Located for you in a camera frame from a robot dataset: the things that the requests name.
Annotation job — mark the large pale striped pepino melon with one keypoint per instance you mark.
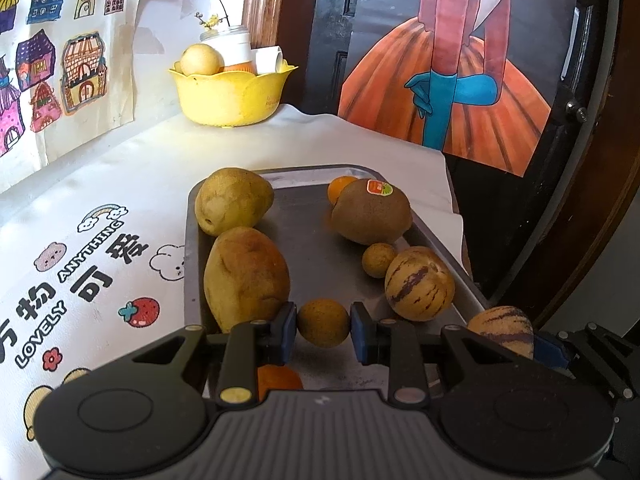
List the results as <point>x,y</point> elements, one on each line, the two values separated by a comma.
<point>420,282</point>

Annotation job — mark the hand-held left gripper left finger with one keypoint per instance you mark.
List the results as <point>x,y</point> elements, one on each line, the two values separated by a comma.
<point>287,334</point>

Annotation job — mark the orange dress girl wall poster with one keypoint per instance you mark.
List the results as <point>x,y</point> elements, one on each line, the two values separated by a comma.
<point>450,75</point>

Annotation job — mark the colourful houses wall drawing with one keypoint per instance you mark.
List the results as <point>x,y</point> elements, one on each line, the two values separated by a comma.
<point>65,70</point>

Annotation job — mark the dark wooden furniture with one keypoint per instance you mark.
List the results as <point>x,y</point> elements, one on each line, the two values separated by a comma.
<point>565,210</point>

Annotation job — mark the printed white tablecloth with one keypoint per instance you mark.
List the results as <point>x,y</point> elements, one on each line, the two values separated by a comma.
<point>125,170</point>

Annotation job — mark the yellow flower-shaped bowl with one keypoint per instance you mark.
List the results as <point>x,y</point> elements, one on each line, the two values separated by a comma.
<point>230,97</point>

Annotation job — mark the orange tangerine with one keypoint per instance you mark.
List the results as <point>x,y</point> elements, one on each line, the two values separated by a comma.
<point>277,380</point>
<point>339,187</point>

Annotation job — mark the orange fruit in bowl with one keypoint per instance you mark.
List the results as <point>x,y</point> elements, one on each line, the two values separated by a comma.
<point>239,66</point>

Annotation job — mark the brown wooden door frame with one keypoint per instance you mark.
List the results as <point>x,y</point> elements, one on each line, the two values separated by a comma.
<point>267,0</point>

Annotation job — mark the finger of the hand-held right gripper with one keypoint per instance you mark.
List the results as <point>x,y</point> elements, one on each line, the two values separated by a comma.
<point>552,352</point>

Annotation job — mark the pale yellow round pear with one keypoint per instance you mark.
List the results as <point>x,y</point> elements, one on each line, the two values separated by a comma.
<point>200,60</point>

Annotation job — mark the brown kiwi with sticker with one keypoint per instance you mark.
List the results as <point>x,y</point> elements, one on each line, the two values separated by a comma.
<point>372,215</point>

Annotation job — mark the small brown round fruit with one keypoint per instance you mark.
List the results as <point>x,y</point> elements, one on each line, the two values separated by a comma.
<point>379,259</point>
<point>323,322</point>

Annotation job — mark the white paper roll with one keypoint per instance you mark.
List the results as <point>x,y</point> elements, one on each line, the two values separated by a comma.
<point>269,59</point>

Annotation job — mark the yellow flower sprig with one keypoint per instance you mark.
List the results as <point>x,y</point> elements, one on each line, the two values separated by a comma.
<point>216,17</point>

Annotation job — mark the brownish striped pepino melon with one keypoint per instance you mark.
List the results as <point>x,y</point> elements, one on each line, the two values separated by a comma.
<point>500,332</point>

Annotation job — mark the white jar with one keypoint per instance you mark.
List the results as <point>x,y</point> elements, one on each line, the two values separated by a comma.
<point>232,45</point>

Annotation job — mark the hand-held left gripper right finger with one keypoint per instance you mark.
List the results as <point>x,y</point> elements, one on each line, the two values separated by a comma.
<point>361,334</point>

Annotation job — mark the grey metal tray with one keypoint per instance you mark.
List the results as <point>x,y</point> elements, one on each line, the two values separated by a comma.
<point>315,255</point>

